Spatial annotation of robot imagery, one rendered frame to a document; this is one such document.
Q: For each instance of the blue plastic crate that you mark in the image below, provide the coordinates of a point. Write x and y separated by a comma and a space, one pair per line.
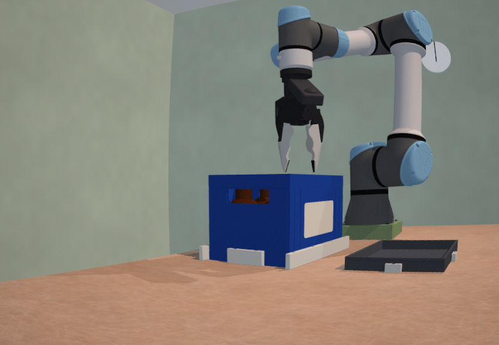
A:
303, 211

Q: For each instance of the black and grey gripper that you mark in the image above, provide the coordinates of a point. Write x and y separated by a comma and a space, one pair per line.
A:
289, 111

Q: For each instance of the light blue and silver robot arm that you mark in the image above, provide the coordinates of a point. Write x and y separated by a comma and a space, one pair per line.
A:
407, 159

